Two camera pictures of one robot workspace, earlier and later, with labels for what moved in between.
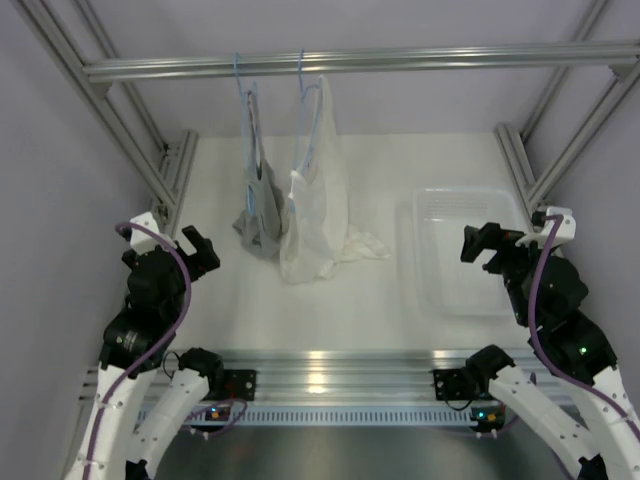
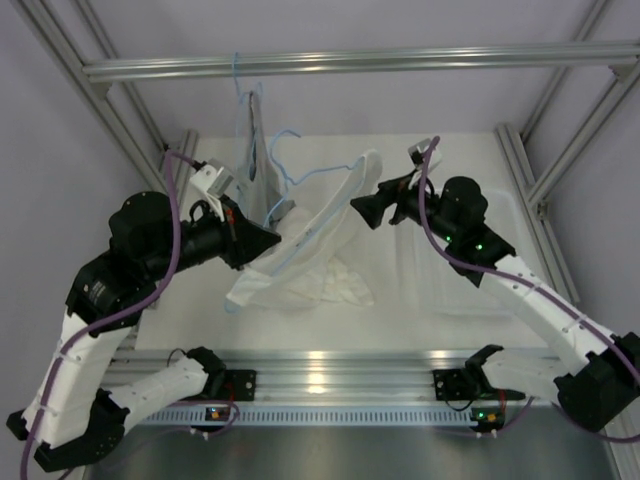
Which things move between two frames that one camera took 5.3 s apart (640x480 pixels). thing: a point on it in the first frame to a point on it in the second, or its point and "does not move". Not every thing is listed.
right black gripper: [490, 237] to [392, 192]
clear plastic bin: [431, 230] does not move
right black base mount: [452, 385] does not move
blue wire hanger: [302, 94] to [319, 229]
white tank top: [315, 236] to [305, 269]
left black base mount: [239, 384] does not move
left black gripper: [204, 260] to [241, 240]
